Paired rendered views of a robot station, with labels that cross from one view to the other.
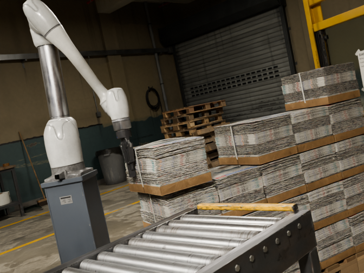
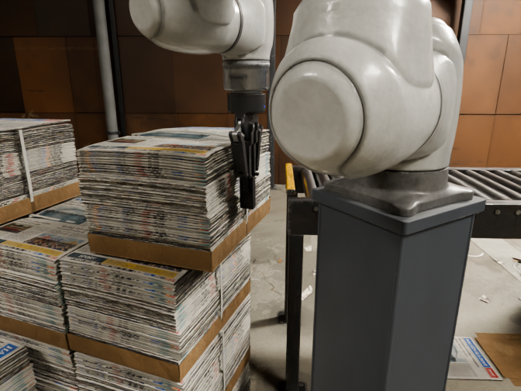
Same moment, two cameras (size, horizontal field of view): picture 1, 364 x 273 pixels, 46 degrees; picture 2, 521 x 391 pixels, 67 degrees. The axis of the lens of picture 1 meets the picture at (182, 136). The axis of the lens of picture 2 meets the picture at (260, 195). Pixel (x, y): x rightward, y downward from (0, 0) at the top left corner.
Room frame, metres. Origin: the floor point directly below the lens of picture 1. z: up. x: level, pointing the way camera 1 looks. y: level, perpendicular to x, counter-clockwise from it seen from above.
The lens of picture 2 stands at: (2.63, 0.89, 1.19)
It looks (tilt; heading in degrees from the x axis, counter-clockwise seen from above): 17 degrees down; 228
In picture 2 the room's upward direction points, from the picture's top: straight up
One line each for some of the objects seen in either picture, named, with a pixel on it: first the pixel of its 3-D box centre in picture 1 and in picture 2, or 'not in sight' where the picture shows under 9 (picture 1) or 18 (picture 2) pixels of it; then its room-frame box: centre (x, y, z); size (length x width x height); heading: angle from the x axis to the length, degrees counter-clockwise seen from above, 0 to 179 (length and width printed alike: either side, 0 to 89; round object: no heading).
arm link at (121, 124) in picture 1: (122, 124); (246, 77); (2.12, 0.28, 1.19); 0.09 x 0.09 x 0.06
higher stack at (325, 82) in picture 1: (333, 167); not in sight; (2.77, -0.93, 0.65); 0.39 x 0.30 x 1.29; 28
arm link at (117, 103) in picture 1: (117, 103); (241, 15); (2.13, 0.28, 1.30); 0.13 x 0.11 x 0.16; 13
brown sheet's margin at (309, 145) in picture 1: (294, 144); not in sight; (2.63, -0.67, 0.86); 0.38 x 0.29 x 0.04; 27
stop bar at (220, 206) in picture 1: (242, 206); (289, 177); (1.53, -0.17, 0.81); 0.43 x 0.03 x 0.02; 46
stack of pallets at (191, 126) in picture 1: (197, 135); not in sight; (9.24, -0.34, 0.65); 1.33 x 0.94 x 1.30; 140
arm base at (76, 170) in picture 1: (66, 171); (404, 176); (2.00, 0.56, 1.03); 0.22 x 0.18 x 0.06; 171
